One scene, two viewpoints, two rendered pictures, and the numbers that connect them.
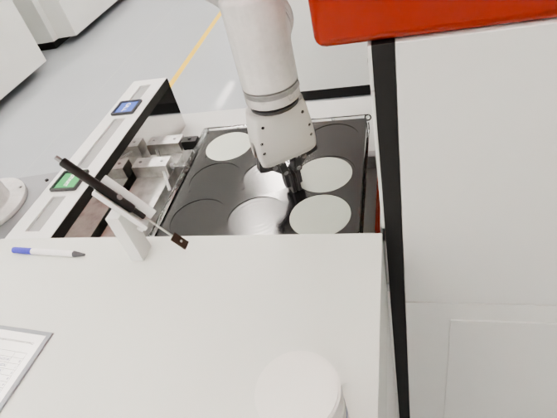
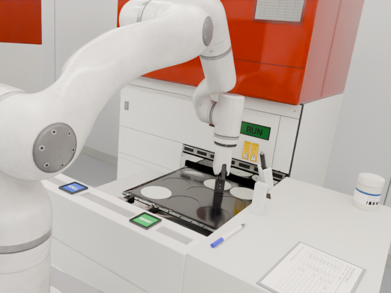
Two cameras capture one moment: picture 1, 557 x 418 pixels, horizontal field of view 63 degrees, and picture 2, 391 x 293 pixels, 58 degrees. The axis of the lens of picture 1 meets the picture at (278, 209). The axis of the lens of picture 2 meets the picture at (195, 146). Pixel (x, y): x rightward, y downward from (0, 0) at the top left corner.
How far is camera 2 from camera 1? 1.21 m
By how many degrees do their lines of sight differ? 72
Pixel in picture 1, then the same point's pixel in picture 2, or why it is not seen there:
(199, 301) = (299, 207)
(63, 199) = (163, 228)
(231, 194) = (204, 202)
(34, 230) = (187, 243)
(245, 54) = (238, 118)
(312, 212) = (241, 193)
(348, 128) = (189, 171)
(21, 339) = (299, 249)
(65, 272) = (252, 233)
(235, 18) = (240, 103)
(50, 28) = not seen: outside the picture
